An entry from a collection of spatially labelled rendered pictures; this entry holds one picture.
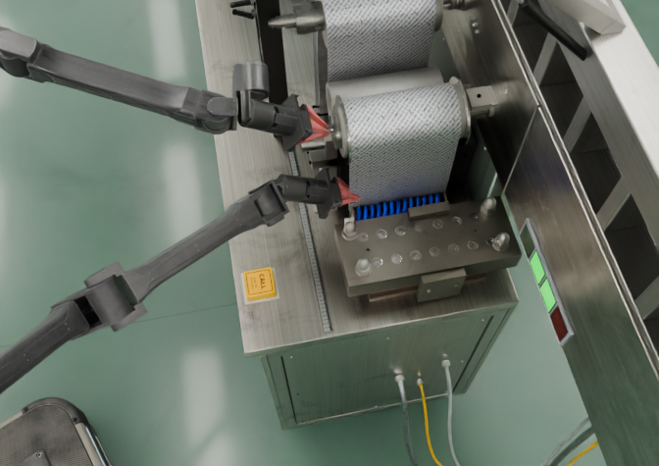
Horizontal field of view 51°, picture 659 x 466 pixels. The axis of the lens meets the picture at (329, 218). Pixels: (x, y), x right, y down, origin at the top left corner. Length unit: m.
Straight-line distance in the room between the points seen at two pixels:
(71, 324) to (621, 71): 0.98
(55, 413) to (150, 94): 1.35
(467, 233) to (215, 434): 1.28
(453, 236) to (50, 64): 0.91
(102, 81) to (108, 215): 1.64
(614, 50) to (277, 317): 0.94
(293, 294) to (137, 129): 1.66
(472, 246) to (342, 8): 0.60
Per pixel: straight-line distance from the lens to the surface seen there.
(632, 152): 1.06
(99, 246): 2.89
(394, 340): 1.76
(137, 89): 1.34
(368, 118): 1.42
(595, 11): 1.10
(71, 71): 1.37
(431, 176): 1.59
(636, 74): 1.12
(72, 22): 3.69
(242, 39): 2.14
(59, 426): 2.40
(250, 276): 1.67
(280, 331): 1.63
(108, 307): 1.29
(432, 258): 1.57
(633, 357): 1.17
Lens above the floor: 2.43
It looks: 60 degrees down
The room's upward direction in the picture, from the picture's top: 1 degrees counter-clockwise
